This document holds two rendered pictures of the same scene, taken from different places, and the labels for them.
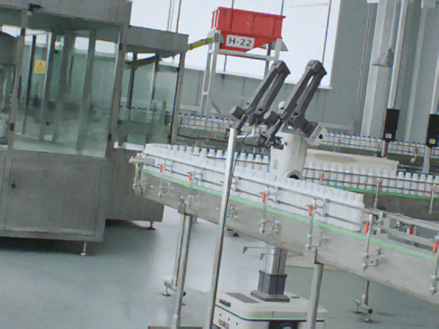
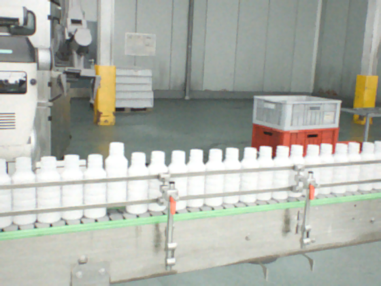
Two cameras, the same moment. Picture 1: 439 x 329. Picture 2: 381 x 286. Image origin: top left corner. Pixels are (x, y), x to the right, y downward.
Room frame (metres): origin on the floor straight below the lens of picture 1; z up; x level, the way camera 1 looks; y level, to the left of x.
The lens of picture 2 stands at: (5.46, 1.35, 1.45)
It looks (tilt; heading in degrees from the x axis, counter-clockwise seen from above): 11 degrees down; 272
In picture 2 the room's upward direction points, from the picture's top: 3 degrees clockwise
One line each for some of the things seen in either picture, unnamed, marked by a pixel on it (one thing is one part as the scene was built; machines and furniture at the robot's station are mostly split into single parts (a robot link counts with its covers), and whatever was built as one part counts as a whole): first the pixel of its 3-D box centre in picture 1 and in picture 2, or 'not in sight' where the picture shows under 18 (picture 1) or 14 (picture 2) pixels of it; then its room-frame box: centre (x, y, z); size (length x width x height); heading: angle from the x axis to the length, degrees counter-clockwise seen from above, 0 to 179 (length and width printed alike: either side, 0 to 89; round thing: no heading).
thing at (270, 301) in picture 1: (267, 301); not in sight; (6.22, -0.42, 0.24); 0.68 x 0.53 x 0.41; 118
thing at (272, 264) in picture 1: (273, 270); not in sight; (6.23, -0.43, 0.45); 0.13 x 0.13 x 0.40; 28
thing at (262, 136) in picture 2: not in sight; (294, 138); (4.71, -2.56, 0.78); 0.61 x 0.41 x 0.22; 33
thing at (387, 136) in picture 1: (389, 125); not in sight; (11.48, -1.97, 1.55); 0.17 x 0.15 x 0.42; 99
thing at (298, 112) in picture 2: not in sight; (296, 112); (4.72, -2.55, 1.00); 0.61 x 0.41 x 0.22; 34
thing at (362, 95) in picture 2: not in sight; (364, 99); (1.83, -9.64, 0.55); 0.40 x 0.40 x 1.10; 27
